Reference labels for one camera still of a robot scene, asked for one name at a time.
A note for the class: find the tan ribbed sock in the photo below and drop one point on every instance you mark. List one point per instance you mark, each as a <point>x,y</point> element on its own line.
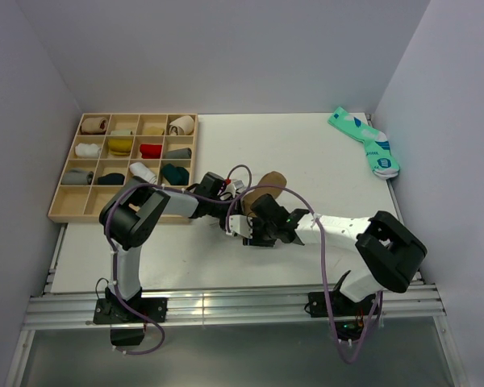
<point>271,183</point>

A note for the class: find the navy rolled sock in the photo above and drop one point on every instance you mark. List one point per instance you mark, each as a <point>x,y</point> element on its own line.
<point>111,179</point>

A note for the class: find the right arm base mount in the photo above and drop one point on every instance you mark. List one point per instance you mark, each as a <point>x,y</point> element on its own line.
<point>354,314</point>

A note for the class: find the cream yellow rolled sock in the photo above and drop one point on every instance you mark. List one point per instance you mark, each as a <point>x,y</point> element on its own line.
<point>152,130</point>

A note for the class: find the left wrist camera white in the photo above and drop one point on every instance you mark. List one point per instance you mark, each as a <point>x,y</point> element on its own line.
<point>235,187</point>

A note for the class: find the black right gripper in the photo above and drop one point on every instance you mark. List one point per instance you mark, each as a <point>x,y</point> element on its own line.
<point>256,240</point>

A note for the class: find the teal patterned sock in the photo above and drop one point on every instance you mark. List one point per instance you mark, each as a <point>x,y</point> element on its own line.
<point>375,143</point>

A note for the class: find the beige white rolled sock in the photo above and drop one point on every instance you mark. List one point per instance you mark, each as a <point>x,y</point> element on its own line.
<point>183,125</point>

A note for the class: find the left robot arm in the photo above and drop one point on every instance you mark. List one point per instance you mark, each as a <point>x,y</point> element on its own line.
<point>130,217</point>

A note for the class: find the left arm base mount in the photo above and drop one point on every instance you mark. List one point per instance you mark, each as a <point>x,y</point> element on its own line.
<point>128,329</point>

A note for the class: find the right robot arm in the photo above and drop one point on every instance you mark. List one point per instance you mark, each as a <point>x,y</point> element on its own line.
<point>391,254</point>

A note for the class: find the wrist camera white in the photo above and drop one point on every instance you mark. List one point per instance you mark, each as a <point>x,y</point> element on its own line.
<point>235,187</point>
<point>239,225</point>

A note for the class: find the aluminium frame rail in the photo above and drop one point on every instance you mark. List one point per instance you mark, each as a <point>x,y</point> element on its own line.
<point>223,307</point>

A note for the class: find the pale green rolled sock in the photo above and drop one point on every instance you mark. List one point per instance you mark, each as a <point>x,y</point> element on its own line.
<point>123,132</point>

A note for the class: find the dark teal rolled sock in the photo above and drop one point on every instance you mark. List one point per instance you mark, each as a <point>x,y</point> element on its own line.
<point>175,175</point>

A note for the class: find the beige rolled sock with red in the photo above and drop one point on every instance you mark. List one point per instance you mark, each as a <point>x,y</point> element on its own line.
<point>94,125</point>

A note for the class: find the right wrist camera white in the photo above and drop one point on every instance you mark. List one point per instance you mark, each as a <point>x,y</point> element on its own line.
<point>239,225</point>

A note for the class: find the mustard yellow rolled sock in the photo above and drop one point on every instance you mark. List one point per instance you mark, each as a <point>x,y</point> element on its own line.
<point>119,147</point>

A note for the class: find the grey green rolled sock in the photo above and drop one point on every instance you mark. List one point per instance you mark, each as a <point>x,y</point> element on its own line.
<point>178,154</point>

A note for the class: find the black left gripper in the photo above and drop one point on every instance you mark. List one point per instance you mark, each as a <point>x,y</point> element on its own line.
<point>223,223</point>

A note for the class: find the wooden compartment tray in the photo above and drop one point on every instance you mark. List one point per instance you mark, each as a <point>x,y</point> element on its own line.
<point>83,203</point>

